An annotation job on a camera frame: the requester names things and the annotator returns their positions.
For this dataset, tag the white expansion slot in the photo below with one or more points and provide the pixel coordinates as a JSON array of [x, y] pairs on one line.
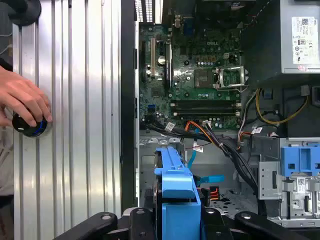
[[152, 57]]

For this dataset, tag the metal socket cover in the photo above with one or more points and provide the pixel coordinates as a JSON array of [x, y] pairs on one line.
[[242, 76]]

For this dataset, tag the open black PC case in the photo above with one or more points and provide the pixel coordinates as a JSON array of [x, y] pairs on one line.
[[128, 100]]

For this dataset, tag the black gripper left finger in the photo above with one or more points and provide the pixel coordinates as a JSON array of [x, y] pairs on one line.
[[140, 222]]

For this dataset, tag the black RAM slot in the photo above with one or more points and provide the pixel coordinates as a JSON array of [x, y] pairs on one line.
[[205, 106], [205, 102], [205, 111], [205, 115]]

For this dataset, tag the empty blue disk carrier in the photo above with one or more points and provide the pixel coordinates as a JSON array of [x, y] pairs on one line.
[[298, 160]]

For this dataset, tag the metal disk bay cage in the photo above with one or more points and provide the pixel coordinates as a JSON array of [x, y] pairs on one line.
[[268, 180]]

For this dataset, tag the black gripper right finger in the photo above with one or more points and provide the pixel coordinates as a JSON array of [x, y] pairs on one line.
[[215, 225]]

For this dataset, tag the green motherboard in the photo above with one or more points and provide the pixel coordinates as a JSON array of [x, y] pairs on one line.
[[185, 75]]

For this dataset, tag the thin metal locking lever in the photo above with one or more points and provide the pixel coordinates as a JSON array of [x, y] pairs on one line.
[[231, 87]]

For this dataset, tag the grey power supply unit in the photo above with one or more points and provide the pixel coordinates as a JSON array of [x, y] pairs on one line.
[[300, 35]]

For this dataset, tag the person's bare hand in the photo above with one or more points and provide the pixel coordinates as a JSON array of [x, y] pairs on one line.
[[20, 92]]

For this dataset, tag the short black expansion slot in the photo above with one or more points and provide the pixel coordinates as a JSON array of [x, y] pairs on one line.
[[143, 62]]

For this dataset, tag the black round knob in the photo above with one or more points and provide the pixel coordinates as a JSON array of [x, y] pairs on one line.
[[25, 10]]

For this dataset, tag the CPU socket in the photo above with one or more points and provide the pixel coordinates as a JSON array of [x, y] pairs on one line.
[[203, 78]]

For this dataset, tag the black plastic air shroud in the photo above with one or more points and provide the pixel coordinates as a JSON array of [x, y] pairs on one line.
[[262, 42]]

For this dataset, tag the silver coin battery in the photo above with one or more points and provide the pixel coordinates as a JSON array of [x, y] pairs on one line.
[[161, 59]]

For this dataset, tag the hard disk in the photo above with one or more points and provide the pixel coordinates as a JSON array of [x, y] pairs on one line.
[[178, 180]]

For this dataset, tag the long black expansion slot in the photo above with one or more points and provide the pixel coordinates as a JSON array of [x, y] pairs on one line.
[[168, 67]]

